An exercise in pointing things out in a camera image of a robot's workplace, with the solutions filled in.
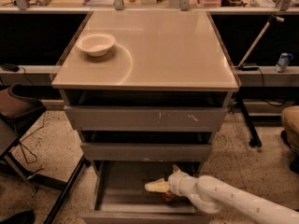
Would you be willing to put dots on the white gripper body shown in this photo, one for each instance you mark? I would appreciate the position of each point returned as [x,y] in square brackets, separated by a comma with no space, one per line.
[176,182]

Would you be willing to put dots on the red coke can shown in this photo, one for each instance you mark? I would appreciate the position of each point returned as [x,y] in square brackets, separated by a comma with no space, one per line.
[168,197]

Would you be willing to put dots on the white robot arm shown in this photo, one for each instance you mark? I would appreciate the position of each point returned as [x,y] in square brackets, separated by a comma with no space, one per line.
[208,194]

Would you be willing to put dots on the bottom grey open drawer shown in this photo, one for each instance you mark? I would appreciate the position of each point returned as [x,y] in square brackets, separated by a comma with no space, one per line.
[120,196]

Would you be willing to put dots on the grey drawer cabinet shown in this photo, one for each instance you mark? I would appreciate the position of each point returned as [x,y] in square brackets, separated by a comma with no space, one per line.
[161,58]

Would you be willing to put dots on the middle grey drawer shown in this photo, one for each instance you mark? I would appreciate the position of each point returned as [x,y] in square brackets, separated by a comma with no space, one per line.
[147,152]

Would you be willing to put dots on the top grey drawer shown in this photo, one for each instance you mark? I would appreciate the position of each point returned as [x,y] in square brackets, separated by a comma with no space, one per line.
[144,119]

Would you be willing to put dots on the blue white can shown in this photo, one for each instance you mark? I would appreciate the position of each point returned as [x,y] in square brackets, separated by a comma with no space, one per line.
[283,62]

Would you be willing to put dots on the white pole stand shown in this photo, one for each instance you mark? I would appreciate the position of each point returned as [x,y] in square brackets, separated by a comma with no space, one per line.
[271,20]

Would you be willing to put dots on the black power adapter right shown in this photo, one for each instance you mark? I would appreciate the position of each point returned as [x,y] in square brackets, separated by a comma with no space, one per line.
[249,67]

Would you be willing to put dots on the black power adapter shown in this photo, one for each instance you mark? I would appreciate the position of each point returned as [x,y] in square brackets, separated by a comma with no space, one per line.
[10,67]
[249,67]

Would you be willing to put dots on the person tan trouser leg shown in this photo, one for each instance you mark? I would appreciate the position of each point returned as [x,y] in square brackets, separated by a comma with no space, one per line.
[290,123]

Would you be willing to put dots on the black shoe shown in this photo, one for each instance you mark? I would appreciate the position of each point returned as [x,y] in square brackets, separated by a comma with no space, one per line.
[26,217]

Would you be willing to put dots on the white bowl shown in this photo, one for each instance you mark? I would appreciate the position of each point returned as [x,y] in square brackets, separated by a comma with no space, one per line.
[95,44]

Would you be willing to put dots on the brown office chair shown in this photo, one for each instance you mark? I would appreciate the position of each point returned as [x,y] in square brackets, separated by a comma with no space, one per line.
[17,115]

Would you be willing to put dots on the black power adapter left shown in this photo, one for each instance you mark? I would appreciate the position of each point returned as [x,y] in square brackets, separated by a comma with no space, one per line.
[10,67]

